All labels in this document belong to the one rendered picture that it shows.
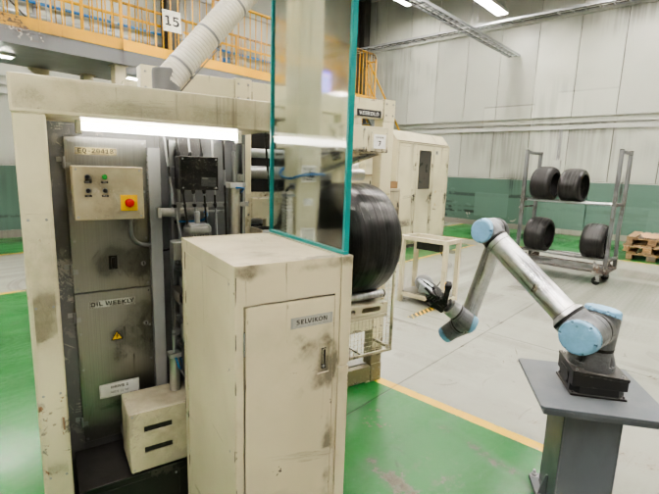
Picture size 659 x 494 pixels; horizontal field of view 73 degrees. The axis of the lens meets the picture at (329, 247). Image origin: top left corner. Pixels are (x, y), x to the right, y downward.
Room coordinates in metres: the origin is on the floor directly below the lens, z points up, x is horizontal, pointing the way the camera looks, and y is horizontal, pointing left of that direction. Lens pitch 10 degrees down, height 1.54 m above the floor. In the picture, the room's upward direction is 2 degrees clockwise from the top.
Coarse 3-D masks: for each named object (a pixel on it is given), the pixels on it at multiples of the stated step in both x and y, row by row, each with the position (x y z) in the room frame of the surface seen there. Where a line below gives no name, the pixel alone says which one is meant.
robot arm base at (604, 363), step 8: (600, 352) 1.80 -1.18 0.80; (608, 352) 1.80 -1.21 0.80; (568, 360) 1.89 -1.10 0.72; (576, 360) 1.85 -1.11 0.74; (584, 360) 1.82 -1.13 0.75; (592, 360) 1.80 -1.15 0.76; (600, 360) 1.80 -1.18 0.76; (608, 360) 1.80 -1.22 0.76; (584, 368) 1.81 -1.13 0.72; (592, 368) 1.79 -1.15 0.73; (600, 368) 1.79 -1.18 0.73; (608, 368) 1.79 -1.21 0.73
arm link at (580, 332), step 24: (480, 240) 2.06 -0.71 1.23; (504, 240) 2.01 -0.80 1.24; (504, 264) 1.99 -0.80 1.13; (528, 264) 1.92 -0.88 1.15; (528, 288) 1.90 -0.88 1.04; (552, 288) 1.84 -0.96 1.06; (552, 312) 1.81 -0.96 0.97; (576, 312) 1.75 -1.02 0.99; (576, 336) 1.70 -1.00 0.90; (600, 336) 1.67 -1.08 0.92
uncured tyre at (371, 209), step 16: (352, 192) 2.14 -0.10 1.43; (368, 192) 2.18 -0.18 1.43; (352, 208) 2.08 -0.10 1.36; (368, 208) 2.09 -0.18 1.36; (384, 208) 2.14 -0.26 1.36; (352, 224) 2.04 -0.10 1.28; (368, 224) 2.04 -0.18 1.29; (384, 224) 2.09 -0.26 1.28; (400, 224) 2.19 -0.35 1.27; (352, 240) 2.03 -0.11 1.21; (368, 240) 2.02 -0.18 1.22; (384, 240) 2.07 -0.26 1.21; (400, 240) 2.13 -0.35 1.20; (368, 256) 2.02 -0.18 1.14; (384, 256) 2.08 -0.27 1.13; (352, 272) 2.05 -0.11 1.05; (368, 272) 2.05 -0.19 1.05; (384, 272) 2.12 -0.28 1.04; (352, 288) 2.10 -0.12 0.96; (368, 288) 2.17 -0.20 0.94
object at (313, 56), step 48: (288, 0) 1.72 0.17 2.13; (336, 0) 1.45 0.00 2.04; (288, 48) 1.71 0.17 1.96; (336, 48) 1.45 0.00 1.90; (288, 96) 1.71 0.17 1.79; (336, 96) 1.44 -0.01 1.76; (288, 144) 1.70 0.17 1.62; (336, 144) 1.43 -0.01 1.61; (288, 192) 1.70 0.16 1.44; (336, 192) 1.42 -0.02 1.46; (336, 240) 1.42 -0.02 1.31
